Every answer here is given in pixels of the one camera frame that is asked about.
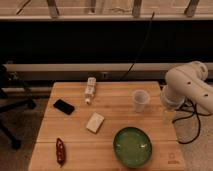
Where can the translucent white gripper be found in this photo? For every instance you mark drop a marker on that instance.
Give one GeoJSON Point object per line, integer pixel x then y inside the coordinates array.
{"type": "Point", "coordinates": [171, 100]}

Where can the white sponge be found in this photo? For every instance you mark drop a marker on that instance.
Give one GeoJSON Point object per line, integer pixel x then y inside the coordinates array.
{"type": "Point", "coordinates": [95, 122]}

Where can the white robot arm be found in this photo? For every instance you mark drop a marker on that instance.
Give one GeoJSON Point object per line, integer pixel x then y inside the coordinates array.
{"type": "Point", "coordinates": [187, 82]}

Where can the translucent white cup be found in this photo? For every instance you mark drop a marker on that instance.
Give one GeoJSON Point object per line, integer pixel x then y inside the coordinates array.
{"type": "Point", "coordinates": [141, 99]}

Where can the green ceramic bowl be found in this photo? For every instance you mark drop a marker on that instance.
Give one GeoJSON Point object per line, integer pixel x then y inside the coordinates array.
{"type": "Point", "coordinates": [132, 147]}

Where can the white tube bottle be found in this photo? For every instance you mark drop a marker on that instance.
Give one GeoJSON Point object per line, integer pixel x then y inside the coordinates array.
{"type": "Point", "coordinates": [90, 89]}

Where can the black smartphone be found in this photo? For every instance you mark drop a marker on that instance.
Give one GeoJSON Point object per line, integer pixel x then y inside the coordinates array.
{"type": "Point", "coordinates": [64, 107]}

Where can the red chili pepper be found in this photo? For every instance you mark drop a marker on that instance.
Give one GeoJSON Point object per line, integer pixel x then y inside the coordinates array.
{"type": "Point", "coordinates": [60, 152]}

